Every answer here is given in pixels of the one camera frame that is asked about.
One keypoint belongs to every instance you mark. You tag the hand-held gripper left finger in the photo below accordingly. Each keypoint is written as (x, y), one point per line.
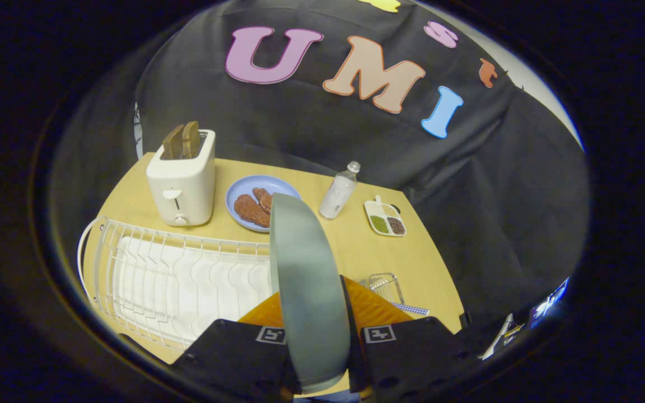
(233, 358)

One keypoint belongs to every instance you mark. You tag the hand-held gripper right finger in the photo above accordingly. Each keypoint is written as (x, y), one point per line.
(412, 352)

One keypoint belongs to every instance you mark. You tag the pale green plate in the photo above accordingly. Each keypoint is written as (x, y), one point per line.
(311, 291)

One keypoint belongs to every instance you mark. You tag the white divided grain dish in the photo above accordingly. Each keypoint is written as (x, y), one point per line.
(385, 218)

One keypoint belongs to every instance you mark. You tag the blue plate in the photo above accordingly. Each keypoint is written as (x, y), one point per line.
(241, 190)

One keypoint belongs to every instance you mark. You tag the white papers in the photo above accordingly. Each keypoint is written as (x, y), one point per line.
(499, 338)

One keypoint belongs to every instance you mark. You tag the blue lit screen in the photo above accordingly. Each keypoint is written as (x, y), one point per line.
(549, 305)

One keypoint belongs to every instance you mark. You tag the brown meat piece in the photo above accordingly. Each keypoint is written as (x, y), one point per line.
(263, 198)
(249, 210)

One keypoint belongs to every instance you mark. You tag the black backdrop cloth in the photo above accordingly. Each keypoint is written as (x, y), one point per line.
(468, 196)

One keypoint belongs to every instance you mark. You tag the clear plastic bottle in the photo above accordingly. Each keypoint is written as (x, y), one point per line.
(336, 196)

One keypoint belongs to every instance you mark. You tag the white toaster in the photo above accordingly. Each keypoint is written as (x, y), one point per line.
(182, 179)

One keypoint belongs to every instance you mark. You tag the brown toast slice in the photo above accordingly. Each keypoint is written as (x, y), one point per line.
(172, 143)
(191, 140)

